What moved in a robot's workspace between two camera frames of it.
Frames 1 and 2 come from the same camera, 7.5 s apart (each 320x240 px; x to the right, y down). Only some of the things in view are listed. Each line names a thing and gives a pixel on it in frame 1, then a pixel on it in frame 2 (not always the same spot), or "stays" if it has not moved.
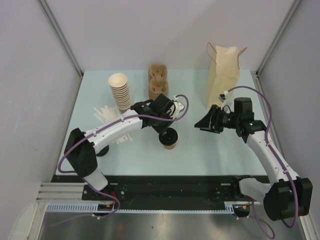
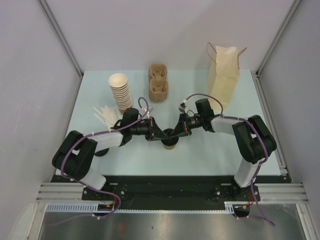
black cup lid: x=169 y=137 stays
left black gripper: x=162 y=130 -> x=155 y=133
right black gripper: x=210 y=124 -> x=181 y=129
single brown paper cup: x=168 y=147 stays
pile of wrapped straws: x=106 y=114 stays
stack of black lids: x=103 y=151 stays
